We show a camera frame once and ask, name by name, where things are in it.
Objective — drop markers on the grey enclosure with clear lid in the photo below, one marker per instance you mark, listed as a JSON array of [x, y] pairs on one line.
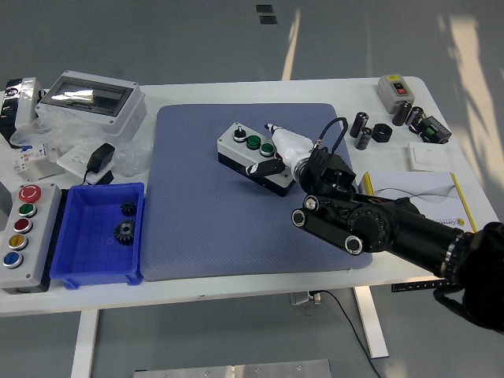
[[126, 114]]

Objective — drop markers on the white wall socket plate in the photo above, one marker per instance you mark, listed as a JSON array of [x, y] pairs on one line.
[[73, 159]]

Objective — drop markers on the clear plastic bag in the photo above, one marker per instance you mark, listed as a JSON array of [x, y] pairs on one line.
[[71, 134]]

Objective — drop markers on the small black bevel gear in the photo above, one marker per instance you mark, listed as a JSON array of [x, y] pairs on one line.
[[128, 208]]

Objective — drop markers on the grey bracket under table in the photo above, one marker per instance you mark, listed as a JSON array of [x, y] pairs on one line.
[[303, 299]]

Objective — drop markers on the large black bevel gear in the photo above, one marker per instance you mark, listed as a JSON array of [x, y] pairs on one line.
[[124, 233]]

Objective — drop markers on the white circuit breaker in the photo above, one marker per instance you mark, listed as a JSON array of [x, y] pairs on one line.
[[29, 155]]

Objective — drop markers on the blue-grey padded mat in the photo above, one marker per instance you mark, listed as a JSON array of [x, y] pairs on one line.
[[204, 220]]

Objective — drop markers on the black power adapter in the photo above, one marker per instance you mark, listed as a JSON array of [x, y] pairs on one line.
[[100, 156]]

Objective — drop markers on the white and yellow cardboard box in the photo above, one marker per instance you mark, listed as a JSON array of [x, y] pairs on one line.
[[433, 189]]

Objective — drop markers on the black hex nut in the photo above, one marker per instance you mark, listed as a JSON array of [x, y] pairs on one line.
[[382, 134]]

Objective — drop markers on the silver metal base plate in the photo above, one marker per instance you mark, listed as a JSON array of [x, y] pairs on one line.
[[236, 371]]

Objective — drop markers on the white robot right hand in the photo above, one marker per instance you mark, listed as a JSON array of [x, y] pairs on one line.
[[293, 146]]

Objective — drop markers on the black module with green terminal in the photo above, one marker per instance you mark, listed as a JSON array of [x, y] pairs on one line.
[[435, 130]]

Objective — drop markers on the blue plastic bin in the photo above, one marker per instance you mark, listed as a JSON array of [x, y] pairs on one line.
[[90, 256]]

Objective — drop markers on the black floor plate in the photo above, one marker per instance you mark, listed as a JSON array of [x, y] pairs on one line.
[[264, 8], [267, 19]]

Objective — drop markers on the grey five-button control box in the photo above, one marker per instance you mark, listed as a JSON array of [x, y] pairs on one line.
[[35, 252]]

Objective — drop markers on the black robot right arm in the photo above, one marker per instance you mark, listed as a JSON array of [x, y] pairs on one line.
[[393, 224]]

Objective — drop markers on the black cylindrical capacitor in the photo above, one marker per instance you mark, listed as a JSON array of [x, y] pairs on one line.
[[414, 117], [363, 138], [401, 113], [359, 125]]

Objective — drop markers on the grey object at edge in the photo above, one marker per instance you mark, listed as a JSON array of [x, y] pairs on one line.
[[4, 202]]

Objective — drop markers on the white wall switch plate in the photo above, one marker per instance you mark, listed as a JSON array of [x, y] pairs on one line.
[[428, 156]]

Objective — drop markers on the black table control panel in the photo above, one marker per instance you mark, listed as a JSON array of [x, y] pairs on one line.
[[413, 286]]

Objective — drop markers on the grey two-button switch box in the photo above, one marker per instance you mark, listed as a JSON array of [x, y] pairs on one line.
[[390, 94]]

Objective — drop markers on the white table leg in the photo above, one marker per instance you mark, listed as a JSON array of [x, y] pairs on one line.
[[372, 323], [84, 342]]

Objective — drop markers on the grey four-button control box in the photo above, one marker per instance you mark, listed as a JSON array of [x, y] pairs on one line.
[[235, 153]]

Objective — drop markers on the white and black device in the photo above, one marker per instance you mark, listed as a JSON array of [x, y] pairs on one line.
[[25, 102]]

